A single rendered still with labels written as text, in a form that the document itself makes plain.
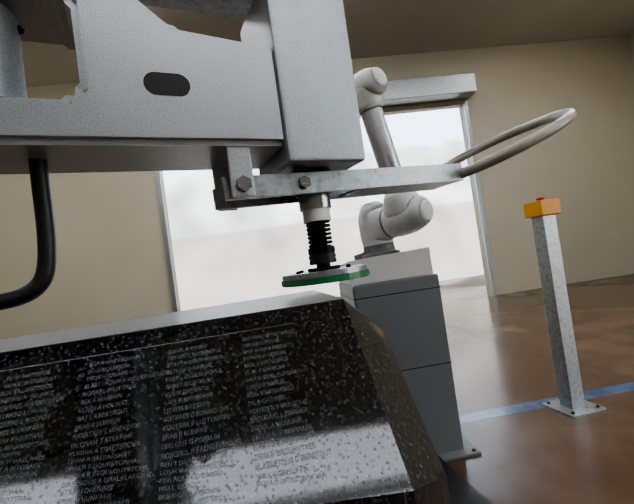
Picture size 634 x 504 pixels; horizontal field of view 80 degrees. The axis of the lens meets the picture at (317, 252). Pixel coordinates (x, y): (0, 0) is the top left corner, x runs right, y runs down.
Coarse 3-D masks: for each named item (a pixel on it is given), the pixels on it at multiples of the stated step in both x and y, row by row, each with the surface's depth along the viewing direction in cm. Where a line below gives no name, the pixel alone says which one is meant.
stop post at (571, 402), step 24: (528, 216) 200; (552, 216) 195; (552, 240) 194; (552, 264) 193; (552, 288) 194; (552, 312) 196; (552, 336) 198; (576, 360) 193; (576, 384) 192; (552, 408) 196; (576, 408) 192; (600, 408) 188
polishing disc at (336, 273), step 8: (304, 272) 98; (312, 272) 87; (320, 272) 84; (328, 272) 84; (336, 272) 84; (344, 272) 85; (352, 272) 85; (360, 272) 87; (368, 272) 91; (288, 280) 89; (296, 280) 86; (304, 280) 84; (312, 280) 84; (320, 280) 83; (328, 280) 83; (336, 280) 84; (344, 280) 84
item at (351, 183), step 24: (384, 168) 97; (408, 168) 101; (432, 168) 104; (456, 168) 108; (216, 192) 89; (264, 192) 83; (288, 192) 85; (312, 192) 88; (336, 192) 103; (360, 192) 101; (384, 192) 108
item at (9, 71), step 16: (0, 16) 66; (0, 32) 66; (16, 32) 70; (0, 48) 65; (16, 48) 69; (0, 64) 65; (16, 64) 68; (0, 80) 64; (16, 80) 68; (0, 96) 64; (16, 96) 67
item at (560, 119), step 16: (560, 112) 116; (576, 112) 107; (512, 128) 137; (528, 128) 132; (544, 128) 100; (560, 128) 101; (480, 144) 144; (496, 144) 142; (512, 144) 101; (528, 144) 100; (448, 160) 146; (480, 160) 104; (496, 160) 102; (464, 176) 108
